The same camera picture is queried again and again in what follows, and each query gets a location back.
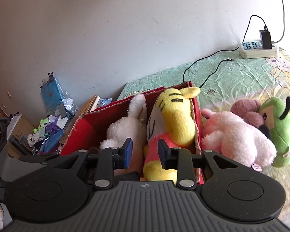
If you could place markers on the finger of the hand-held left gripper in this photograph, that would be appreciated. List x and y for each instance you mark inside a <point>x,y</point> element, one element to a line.
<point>20,145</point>

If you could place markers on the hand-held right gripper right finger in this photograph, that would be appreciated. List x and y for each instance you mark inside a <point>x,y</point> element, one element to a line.
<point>162,154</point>

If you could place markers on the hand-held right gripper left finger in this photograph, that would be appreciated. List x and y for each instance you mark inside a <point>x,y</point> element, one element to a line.
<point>128,153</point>

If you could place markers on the yellow tiger plush toy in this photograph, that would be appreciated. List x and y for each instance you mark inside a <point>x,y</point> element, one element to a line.
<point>176,120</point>

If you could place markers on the red cardboard box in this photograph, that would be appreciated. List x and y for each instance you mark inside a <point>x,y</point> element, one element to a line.
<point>87,130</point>

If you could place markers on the pink plush toy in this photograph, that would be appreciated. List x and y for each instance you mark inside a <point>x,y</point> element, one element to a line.
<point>234,135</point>

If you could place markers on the mauve bear plush toy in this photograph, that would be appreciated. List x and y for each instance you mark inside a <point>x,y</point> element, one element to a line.
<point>246,108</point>

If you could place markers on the brown cardboard box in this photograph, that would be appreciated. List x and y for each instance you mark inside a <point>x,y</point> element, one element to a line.
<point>18,131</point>

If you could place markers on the white plush toy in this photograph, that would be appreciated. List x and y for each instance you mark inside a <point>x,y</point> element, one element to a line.
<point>125,125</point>

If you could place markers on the small green plush toy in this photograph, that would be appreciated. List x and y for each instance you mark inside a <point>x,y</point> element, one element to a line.
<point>42,124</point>

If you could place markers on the blue pencil case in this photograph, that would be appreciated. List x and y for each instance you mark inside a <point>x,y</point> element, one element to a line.
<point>52,141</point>

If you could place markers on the blue item in plastic bag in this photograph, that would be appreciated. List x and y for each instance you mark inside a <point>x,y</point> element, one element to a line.
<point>50,91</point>

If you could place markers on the orange cover book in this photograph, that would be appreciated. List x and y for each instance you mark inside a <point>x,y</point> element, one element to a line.
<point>89,104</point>

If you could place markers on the white power strip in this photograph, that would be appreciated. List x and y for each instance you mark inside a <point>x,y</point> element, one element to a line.
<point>253,52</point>

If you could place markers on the black charger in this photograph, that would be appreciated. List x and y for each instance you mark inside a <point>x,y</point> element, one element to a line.
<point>265,40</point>

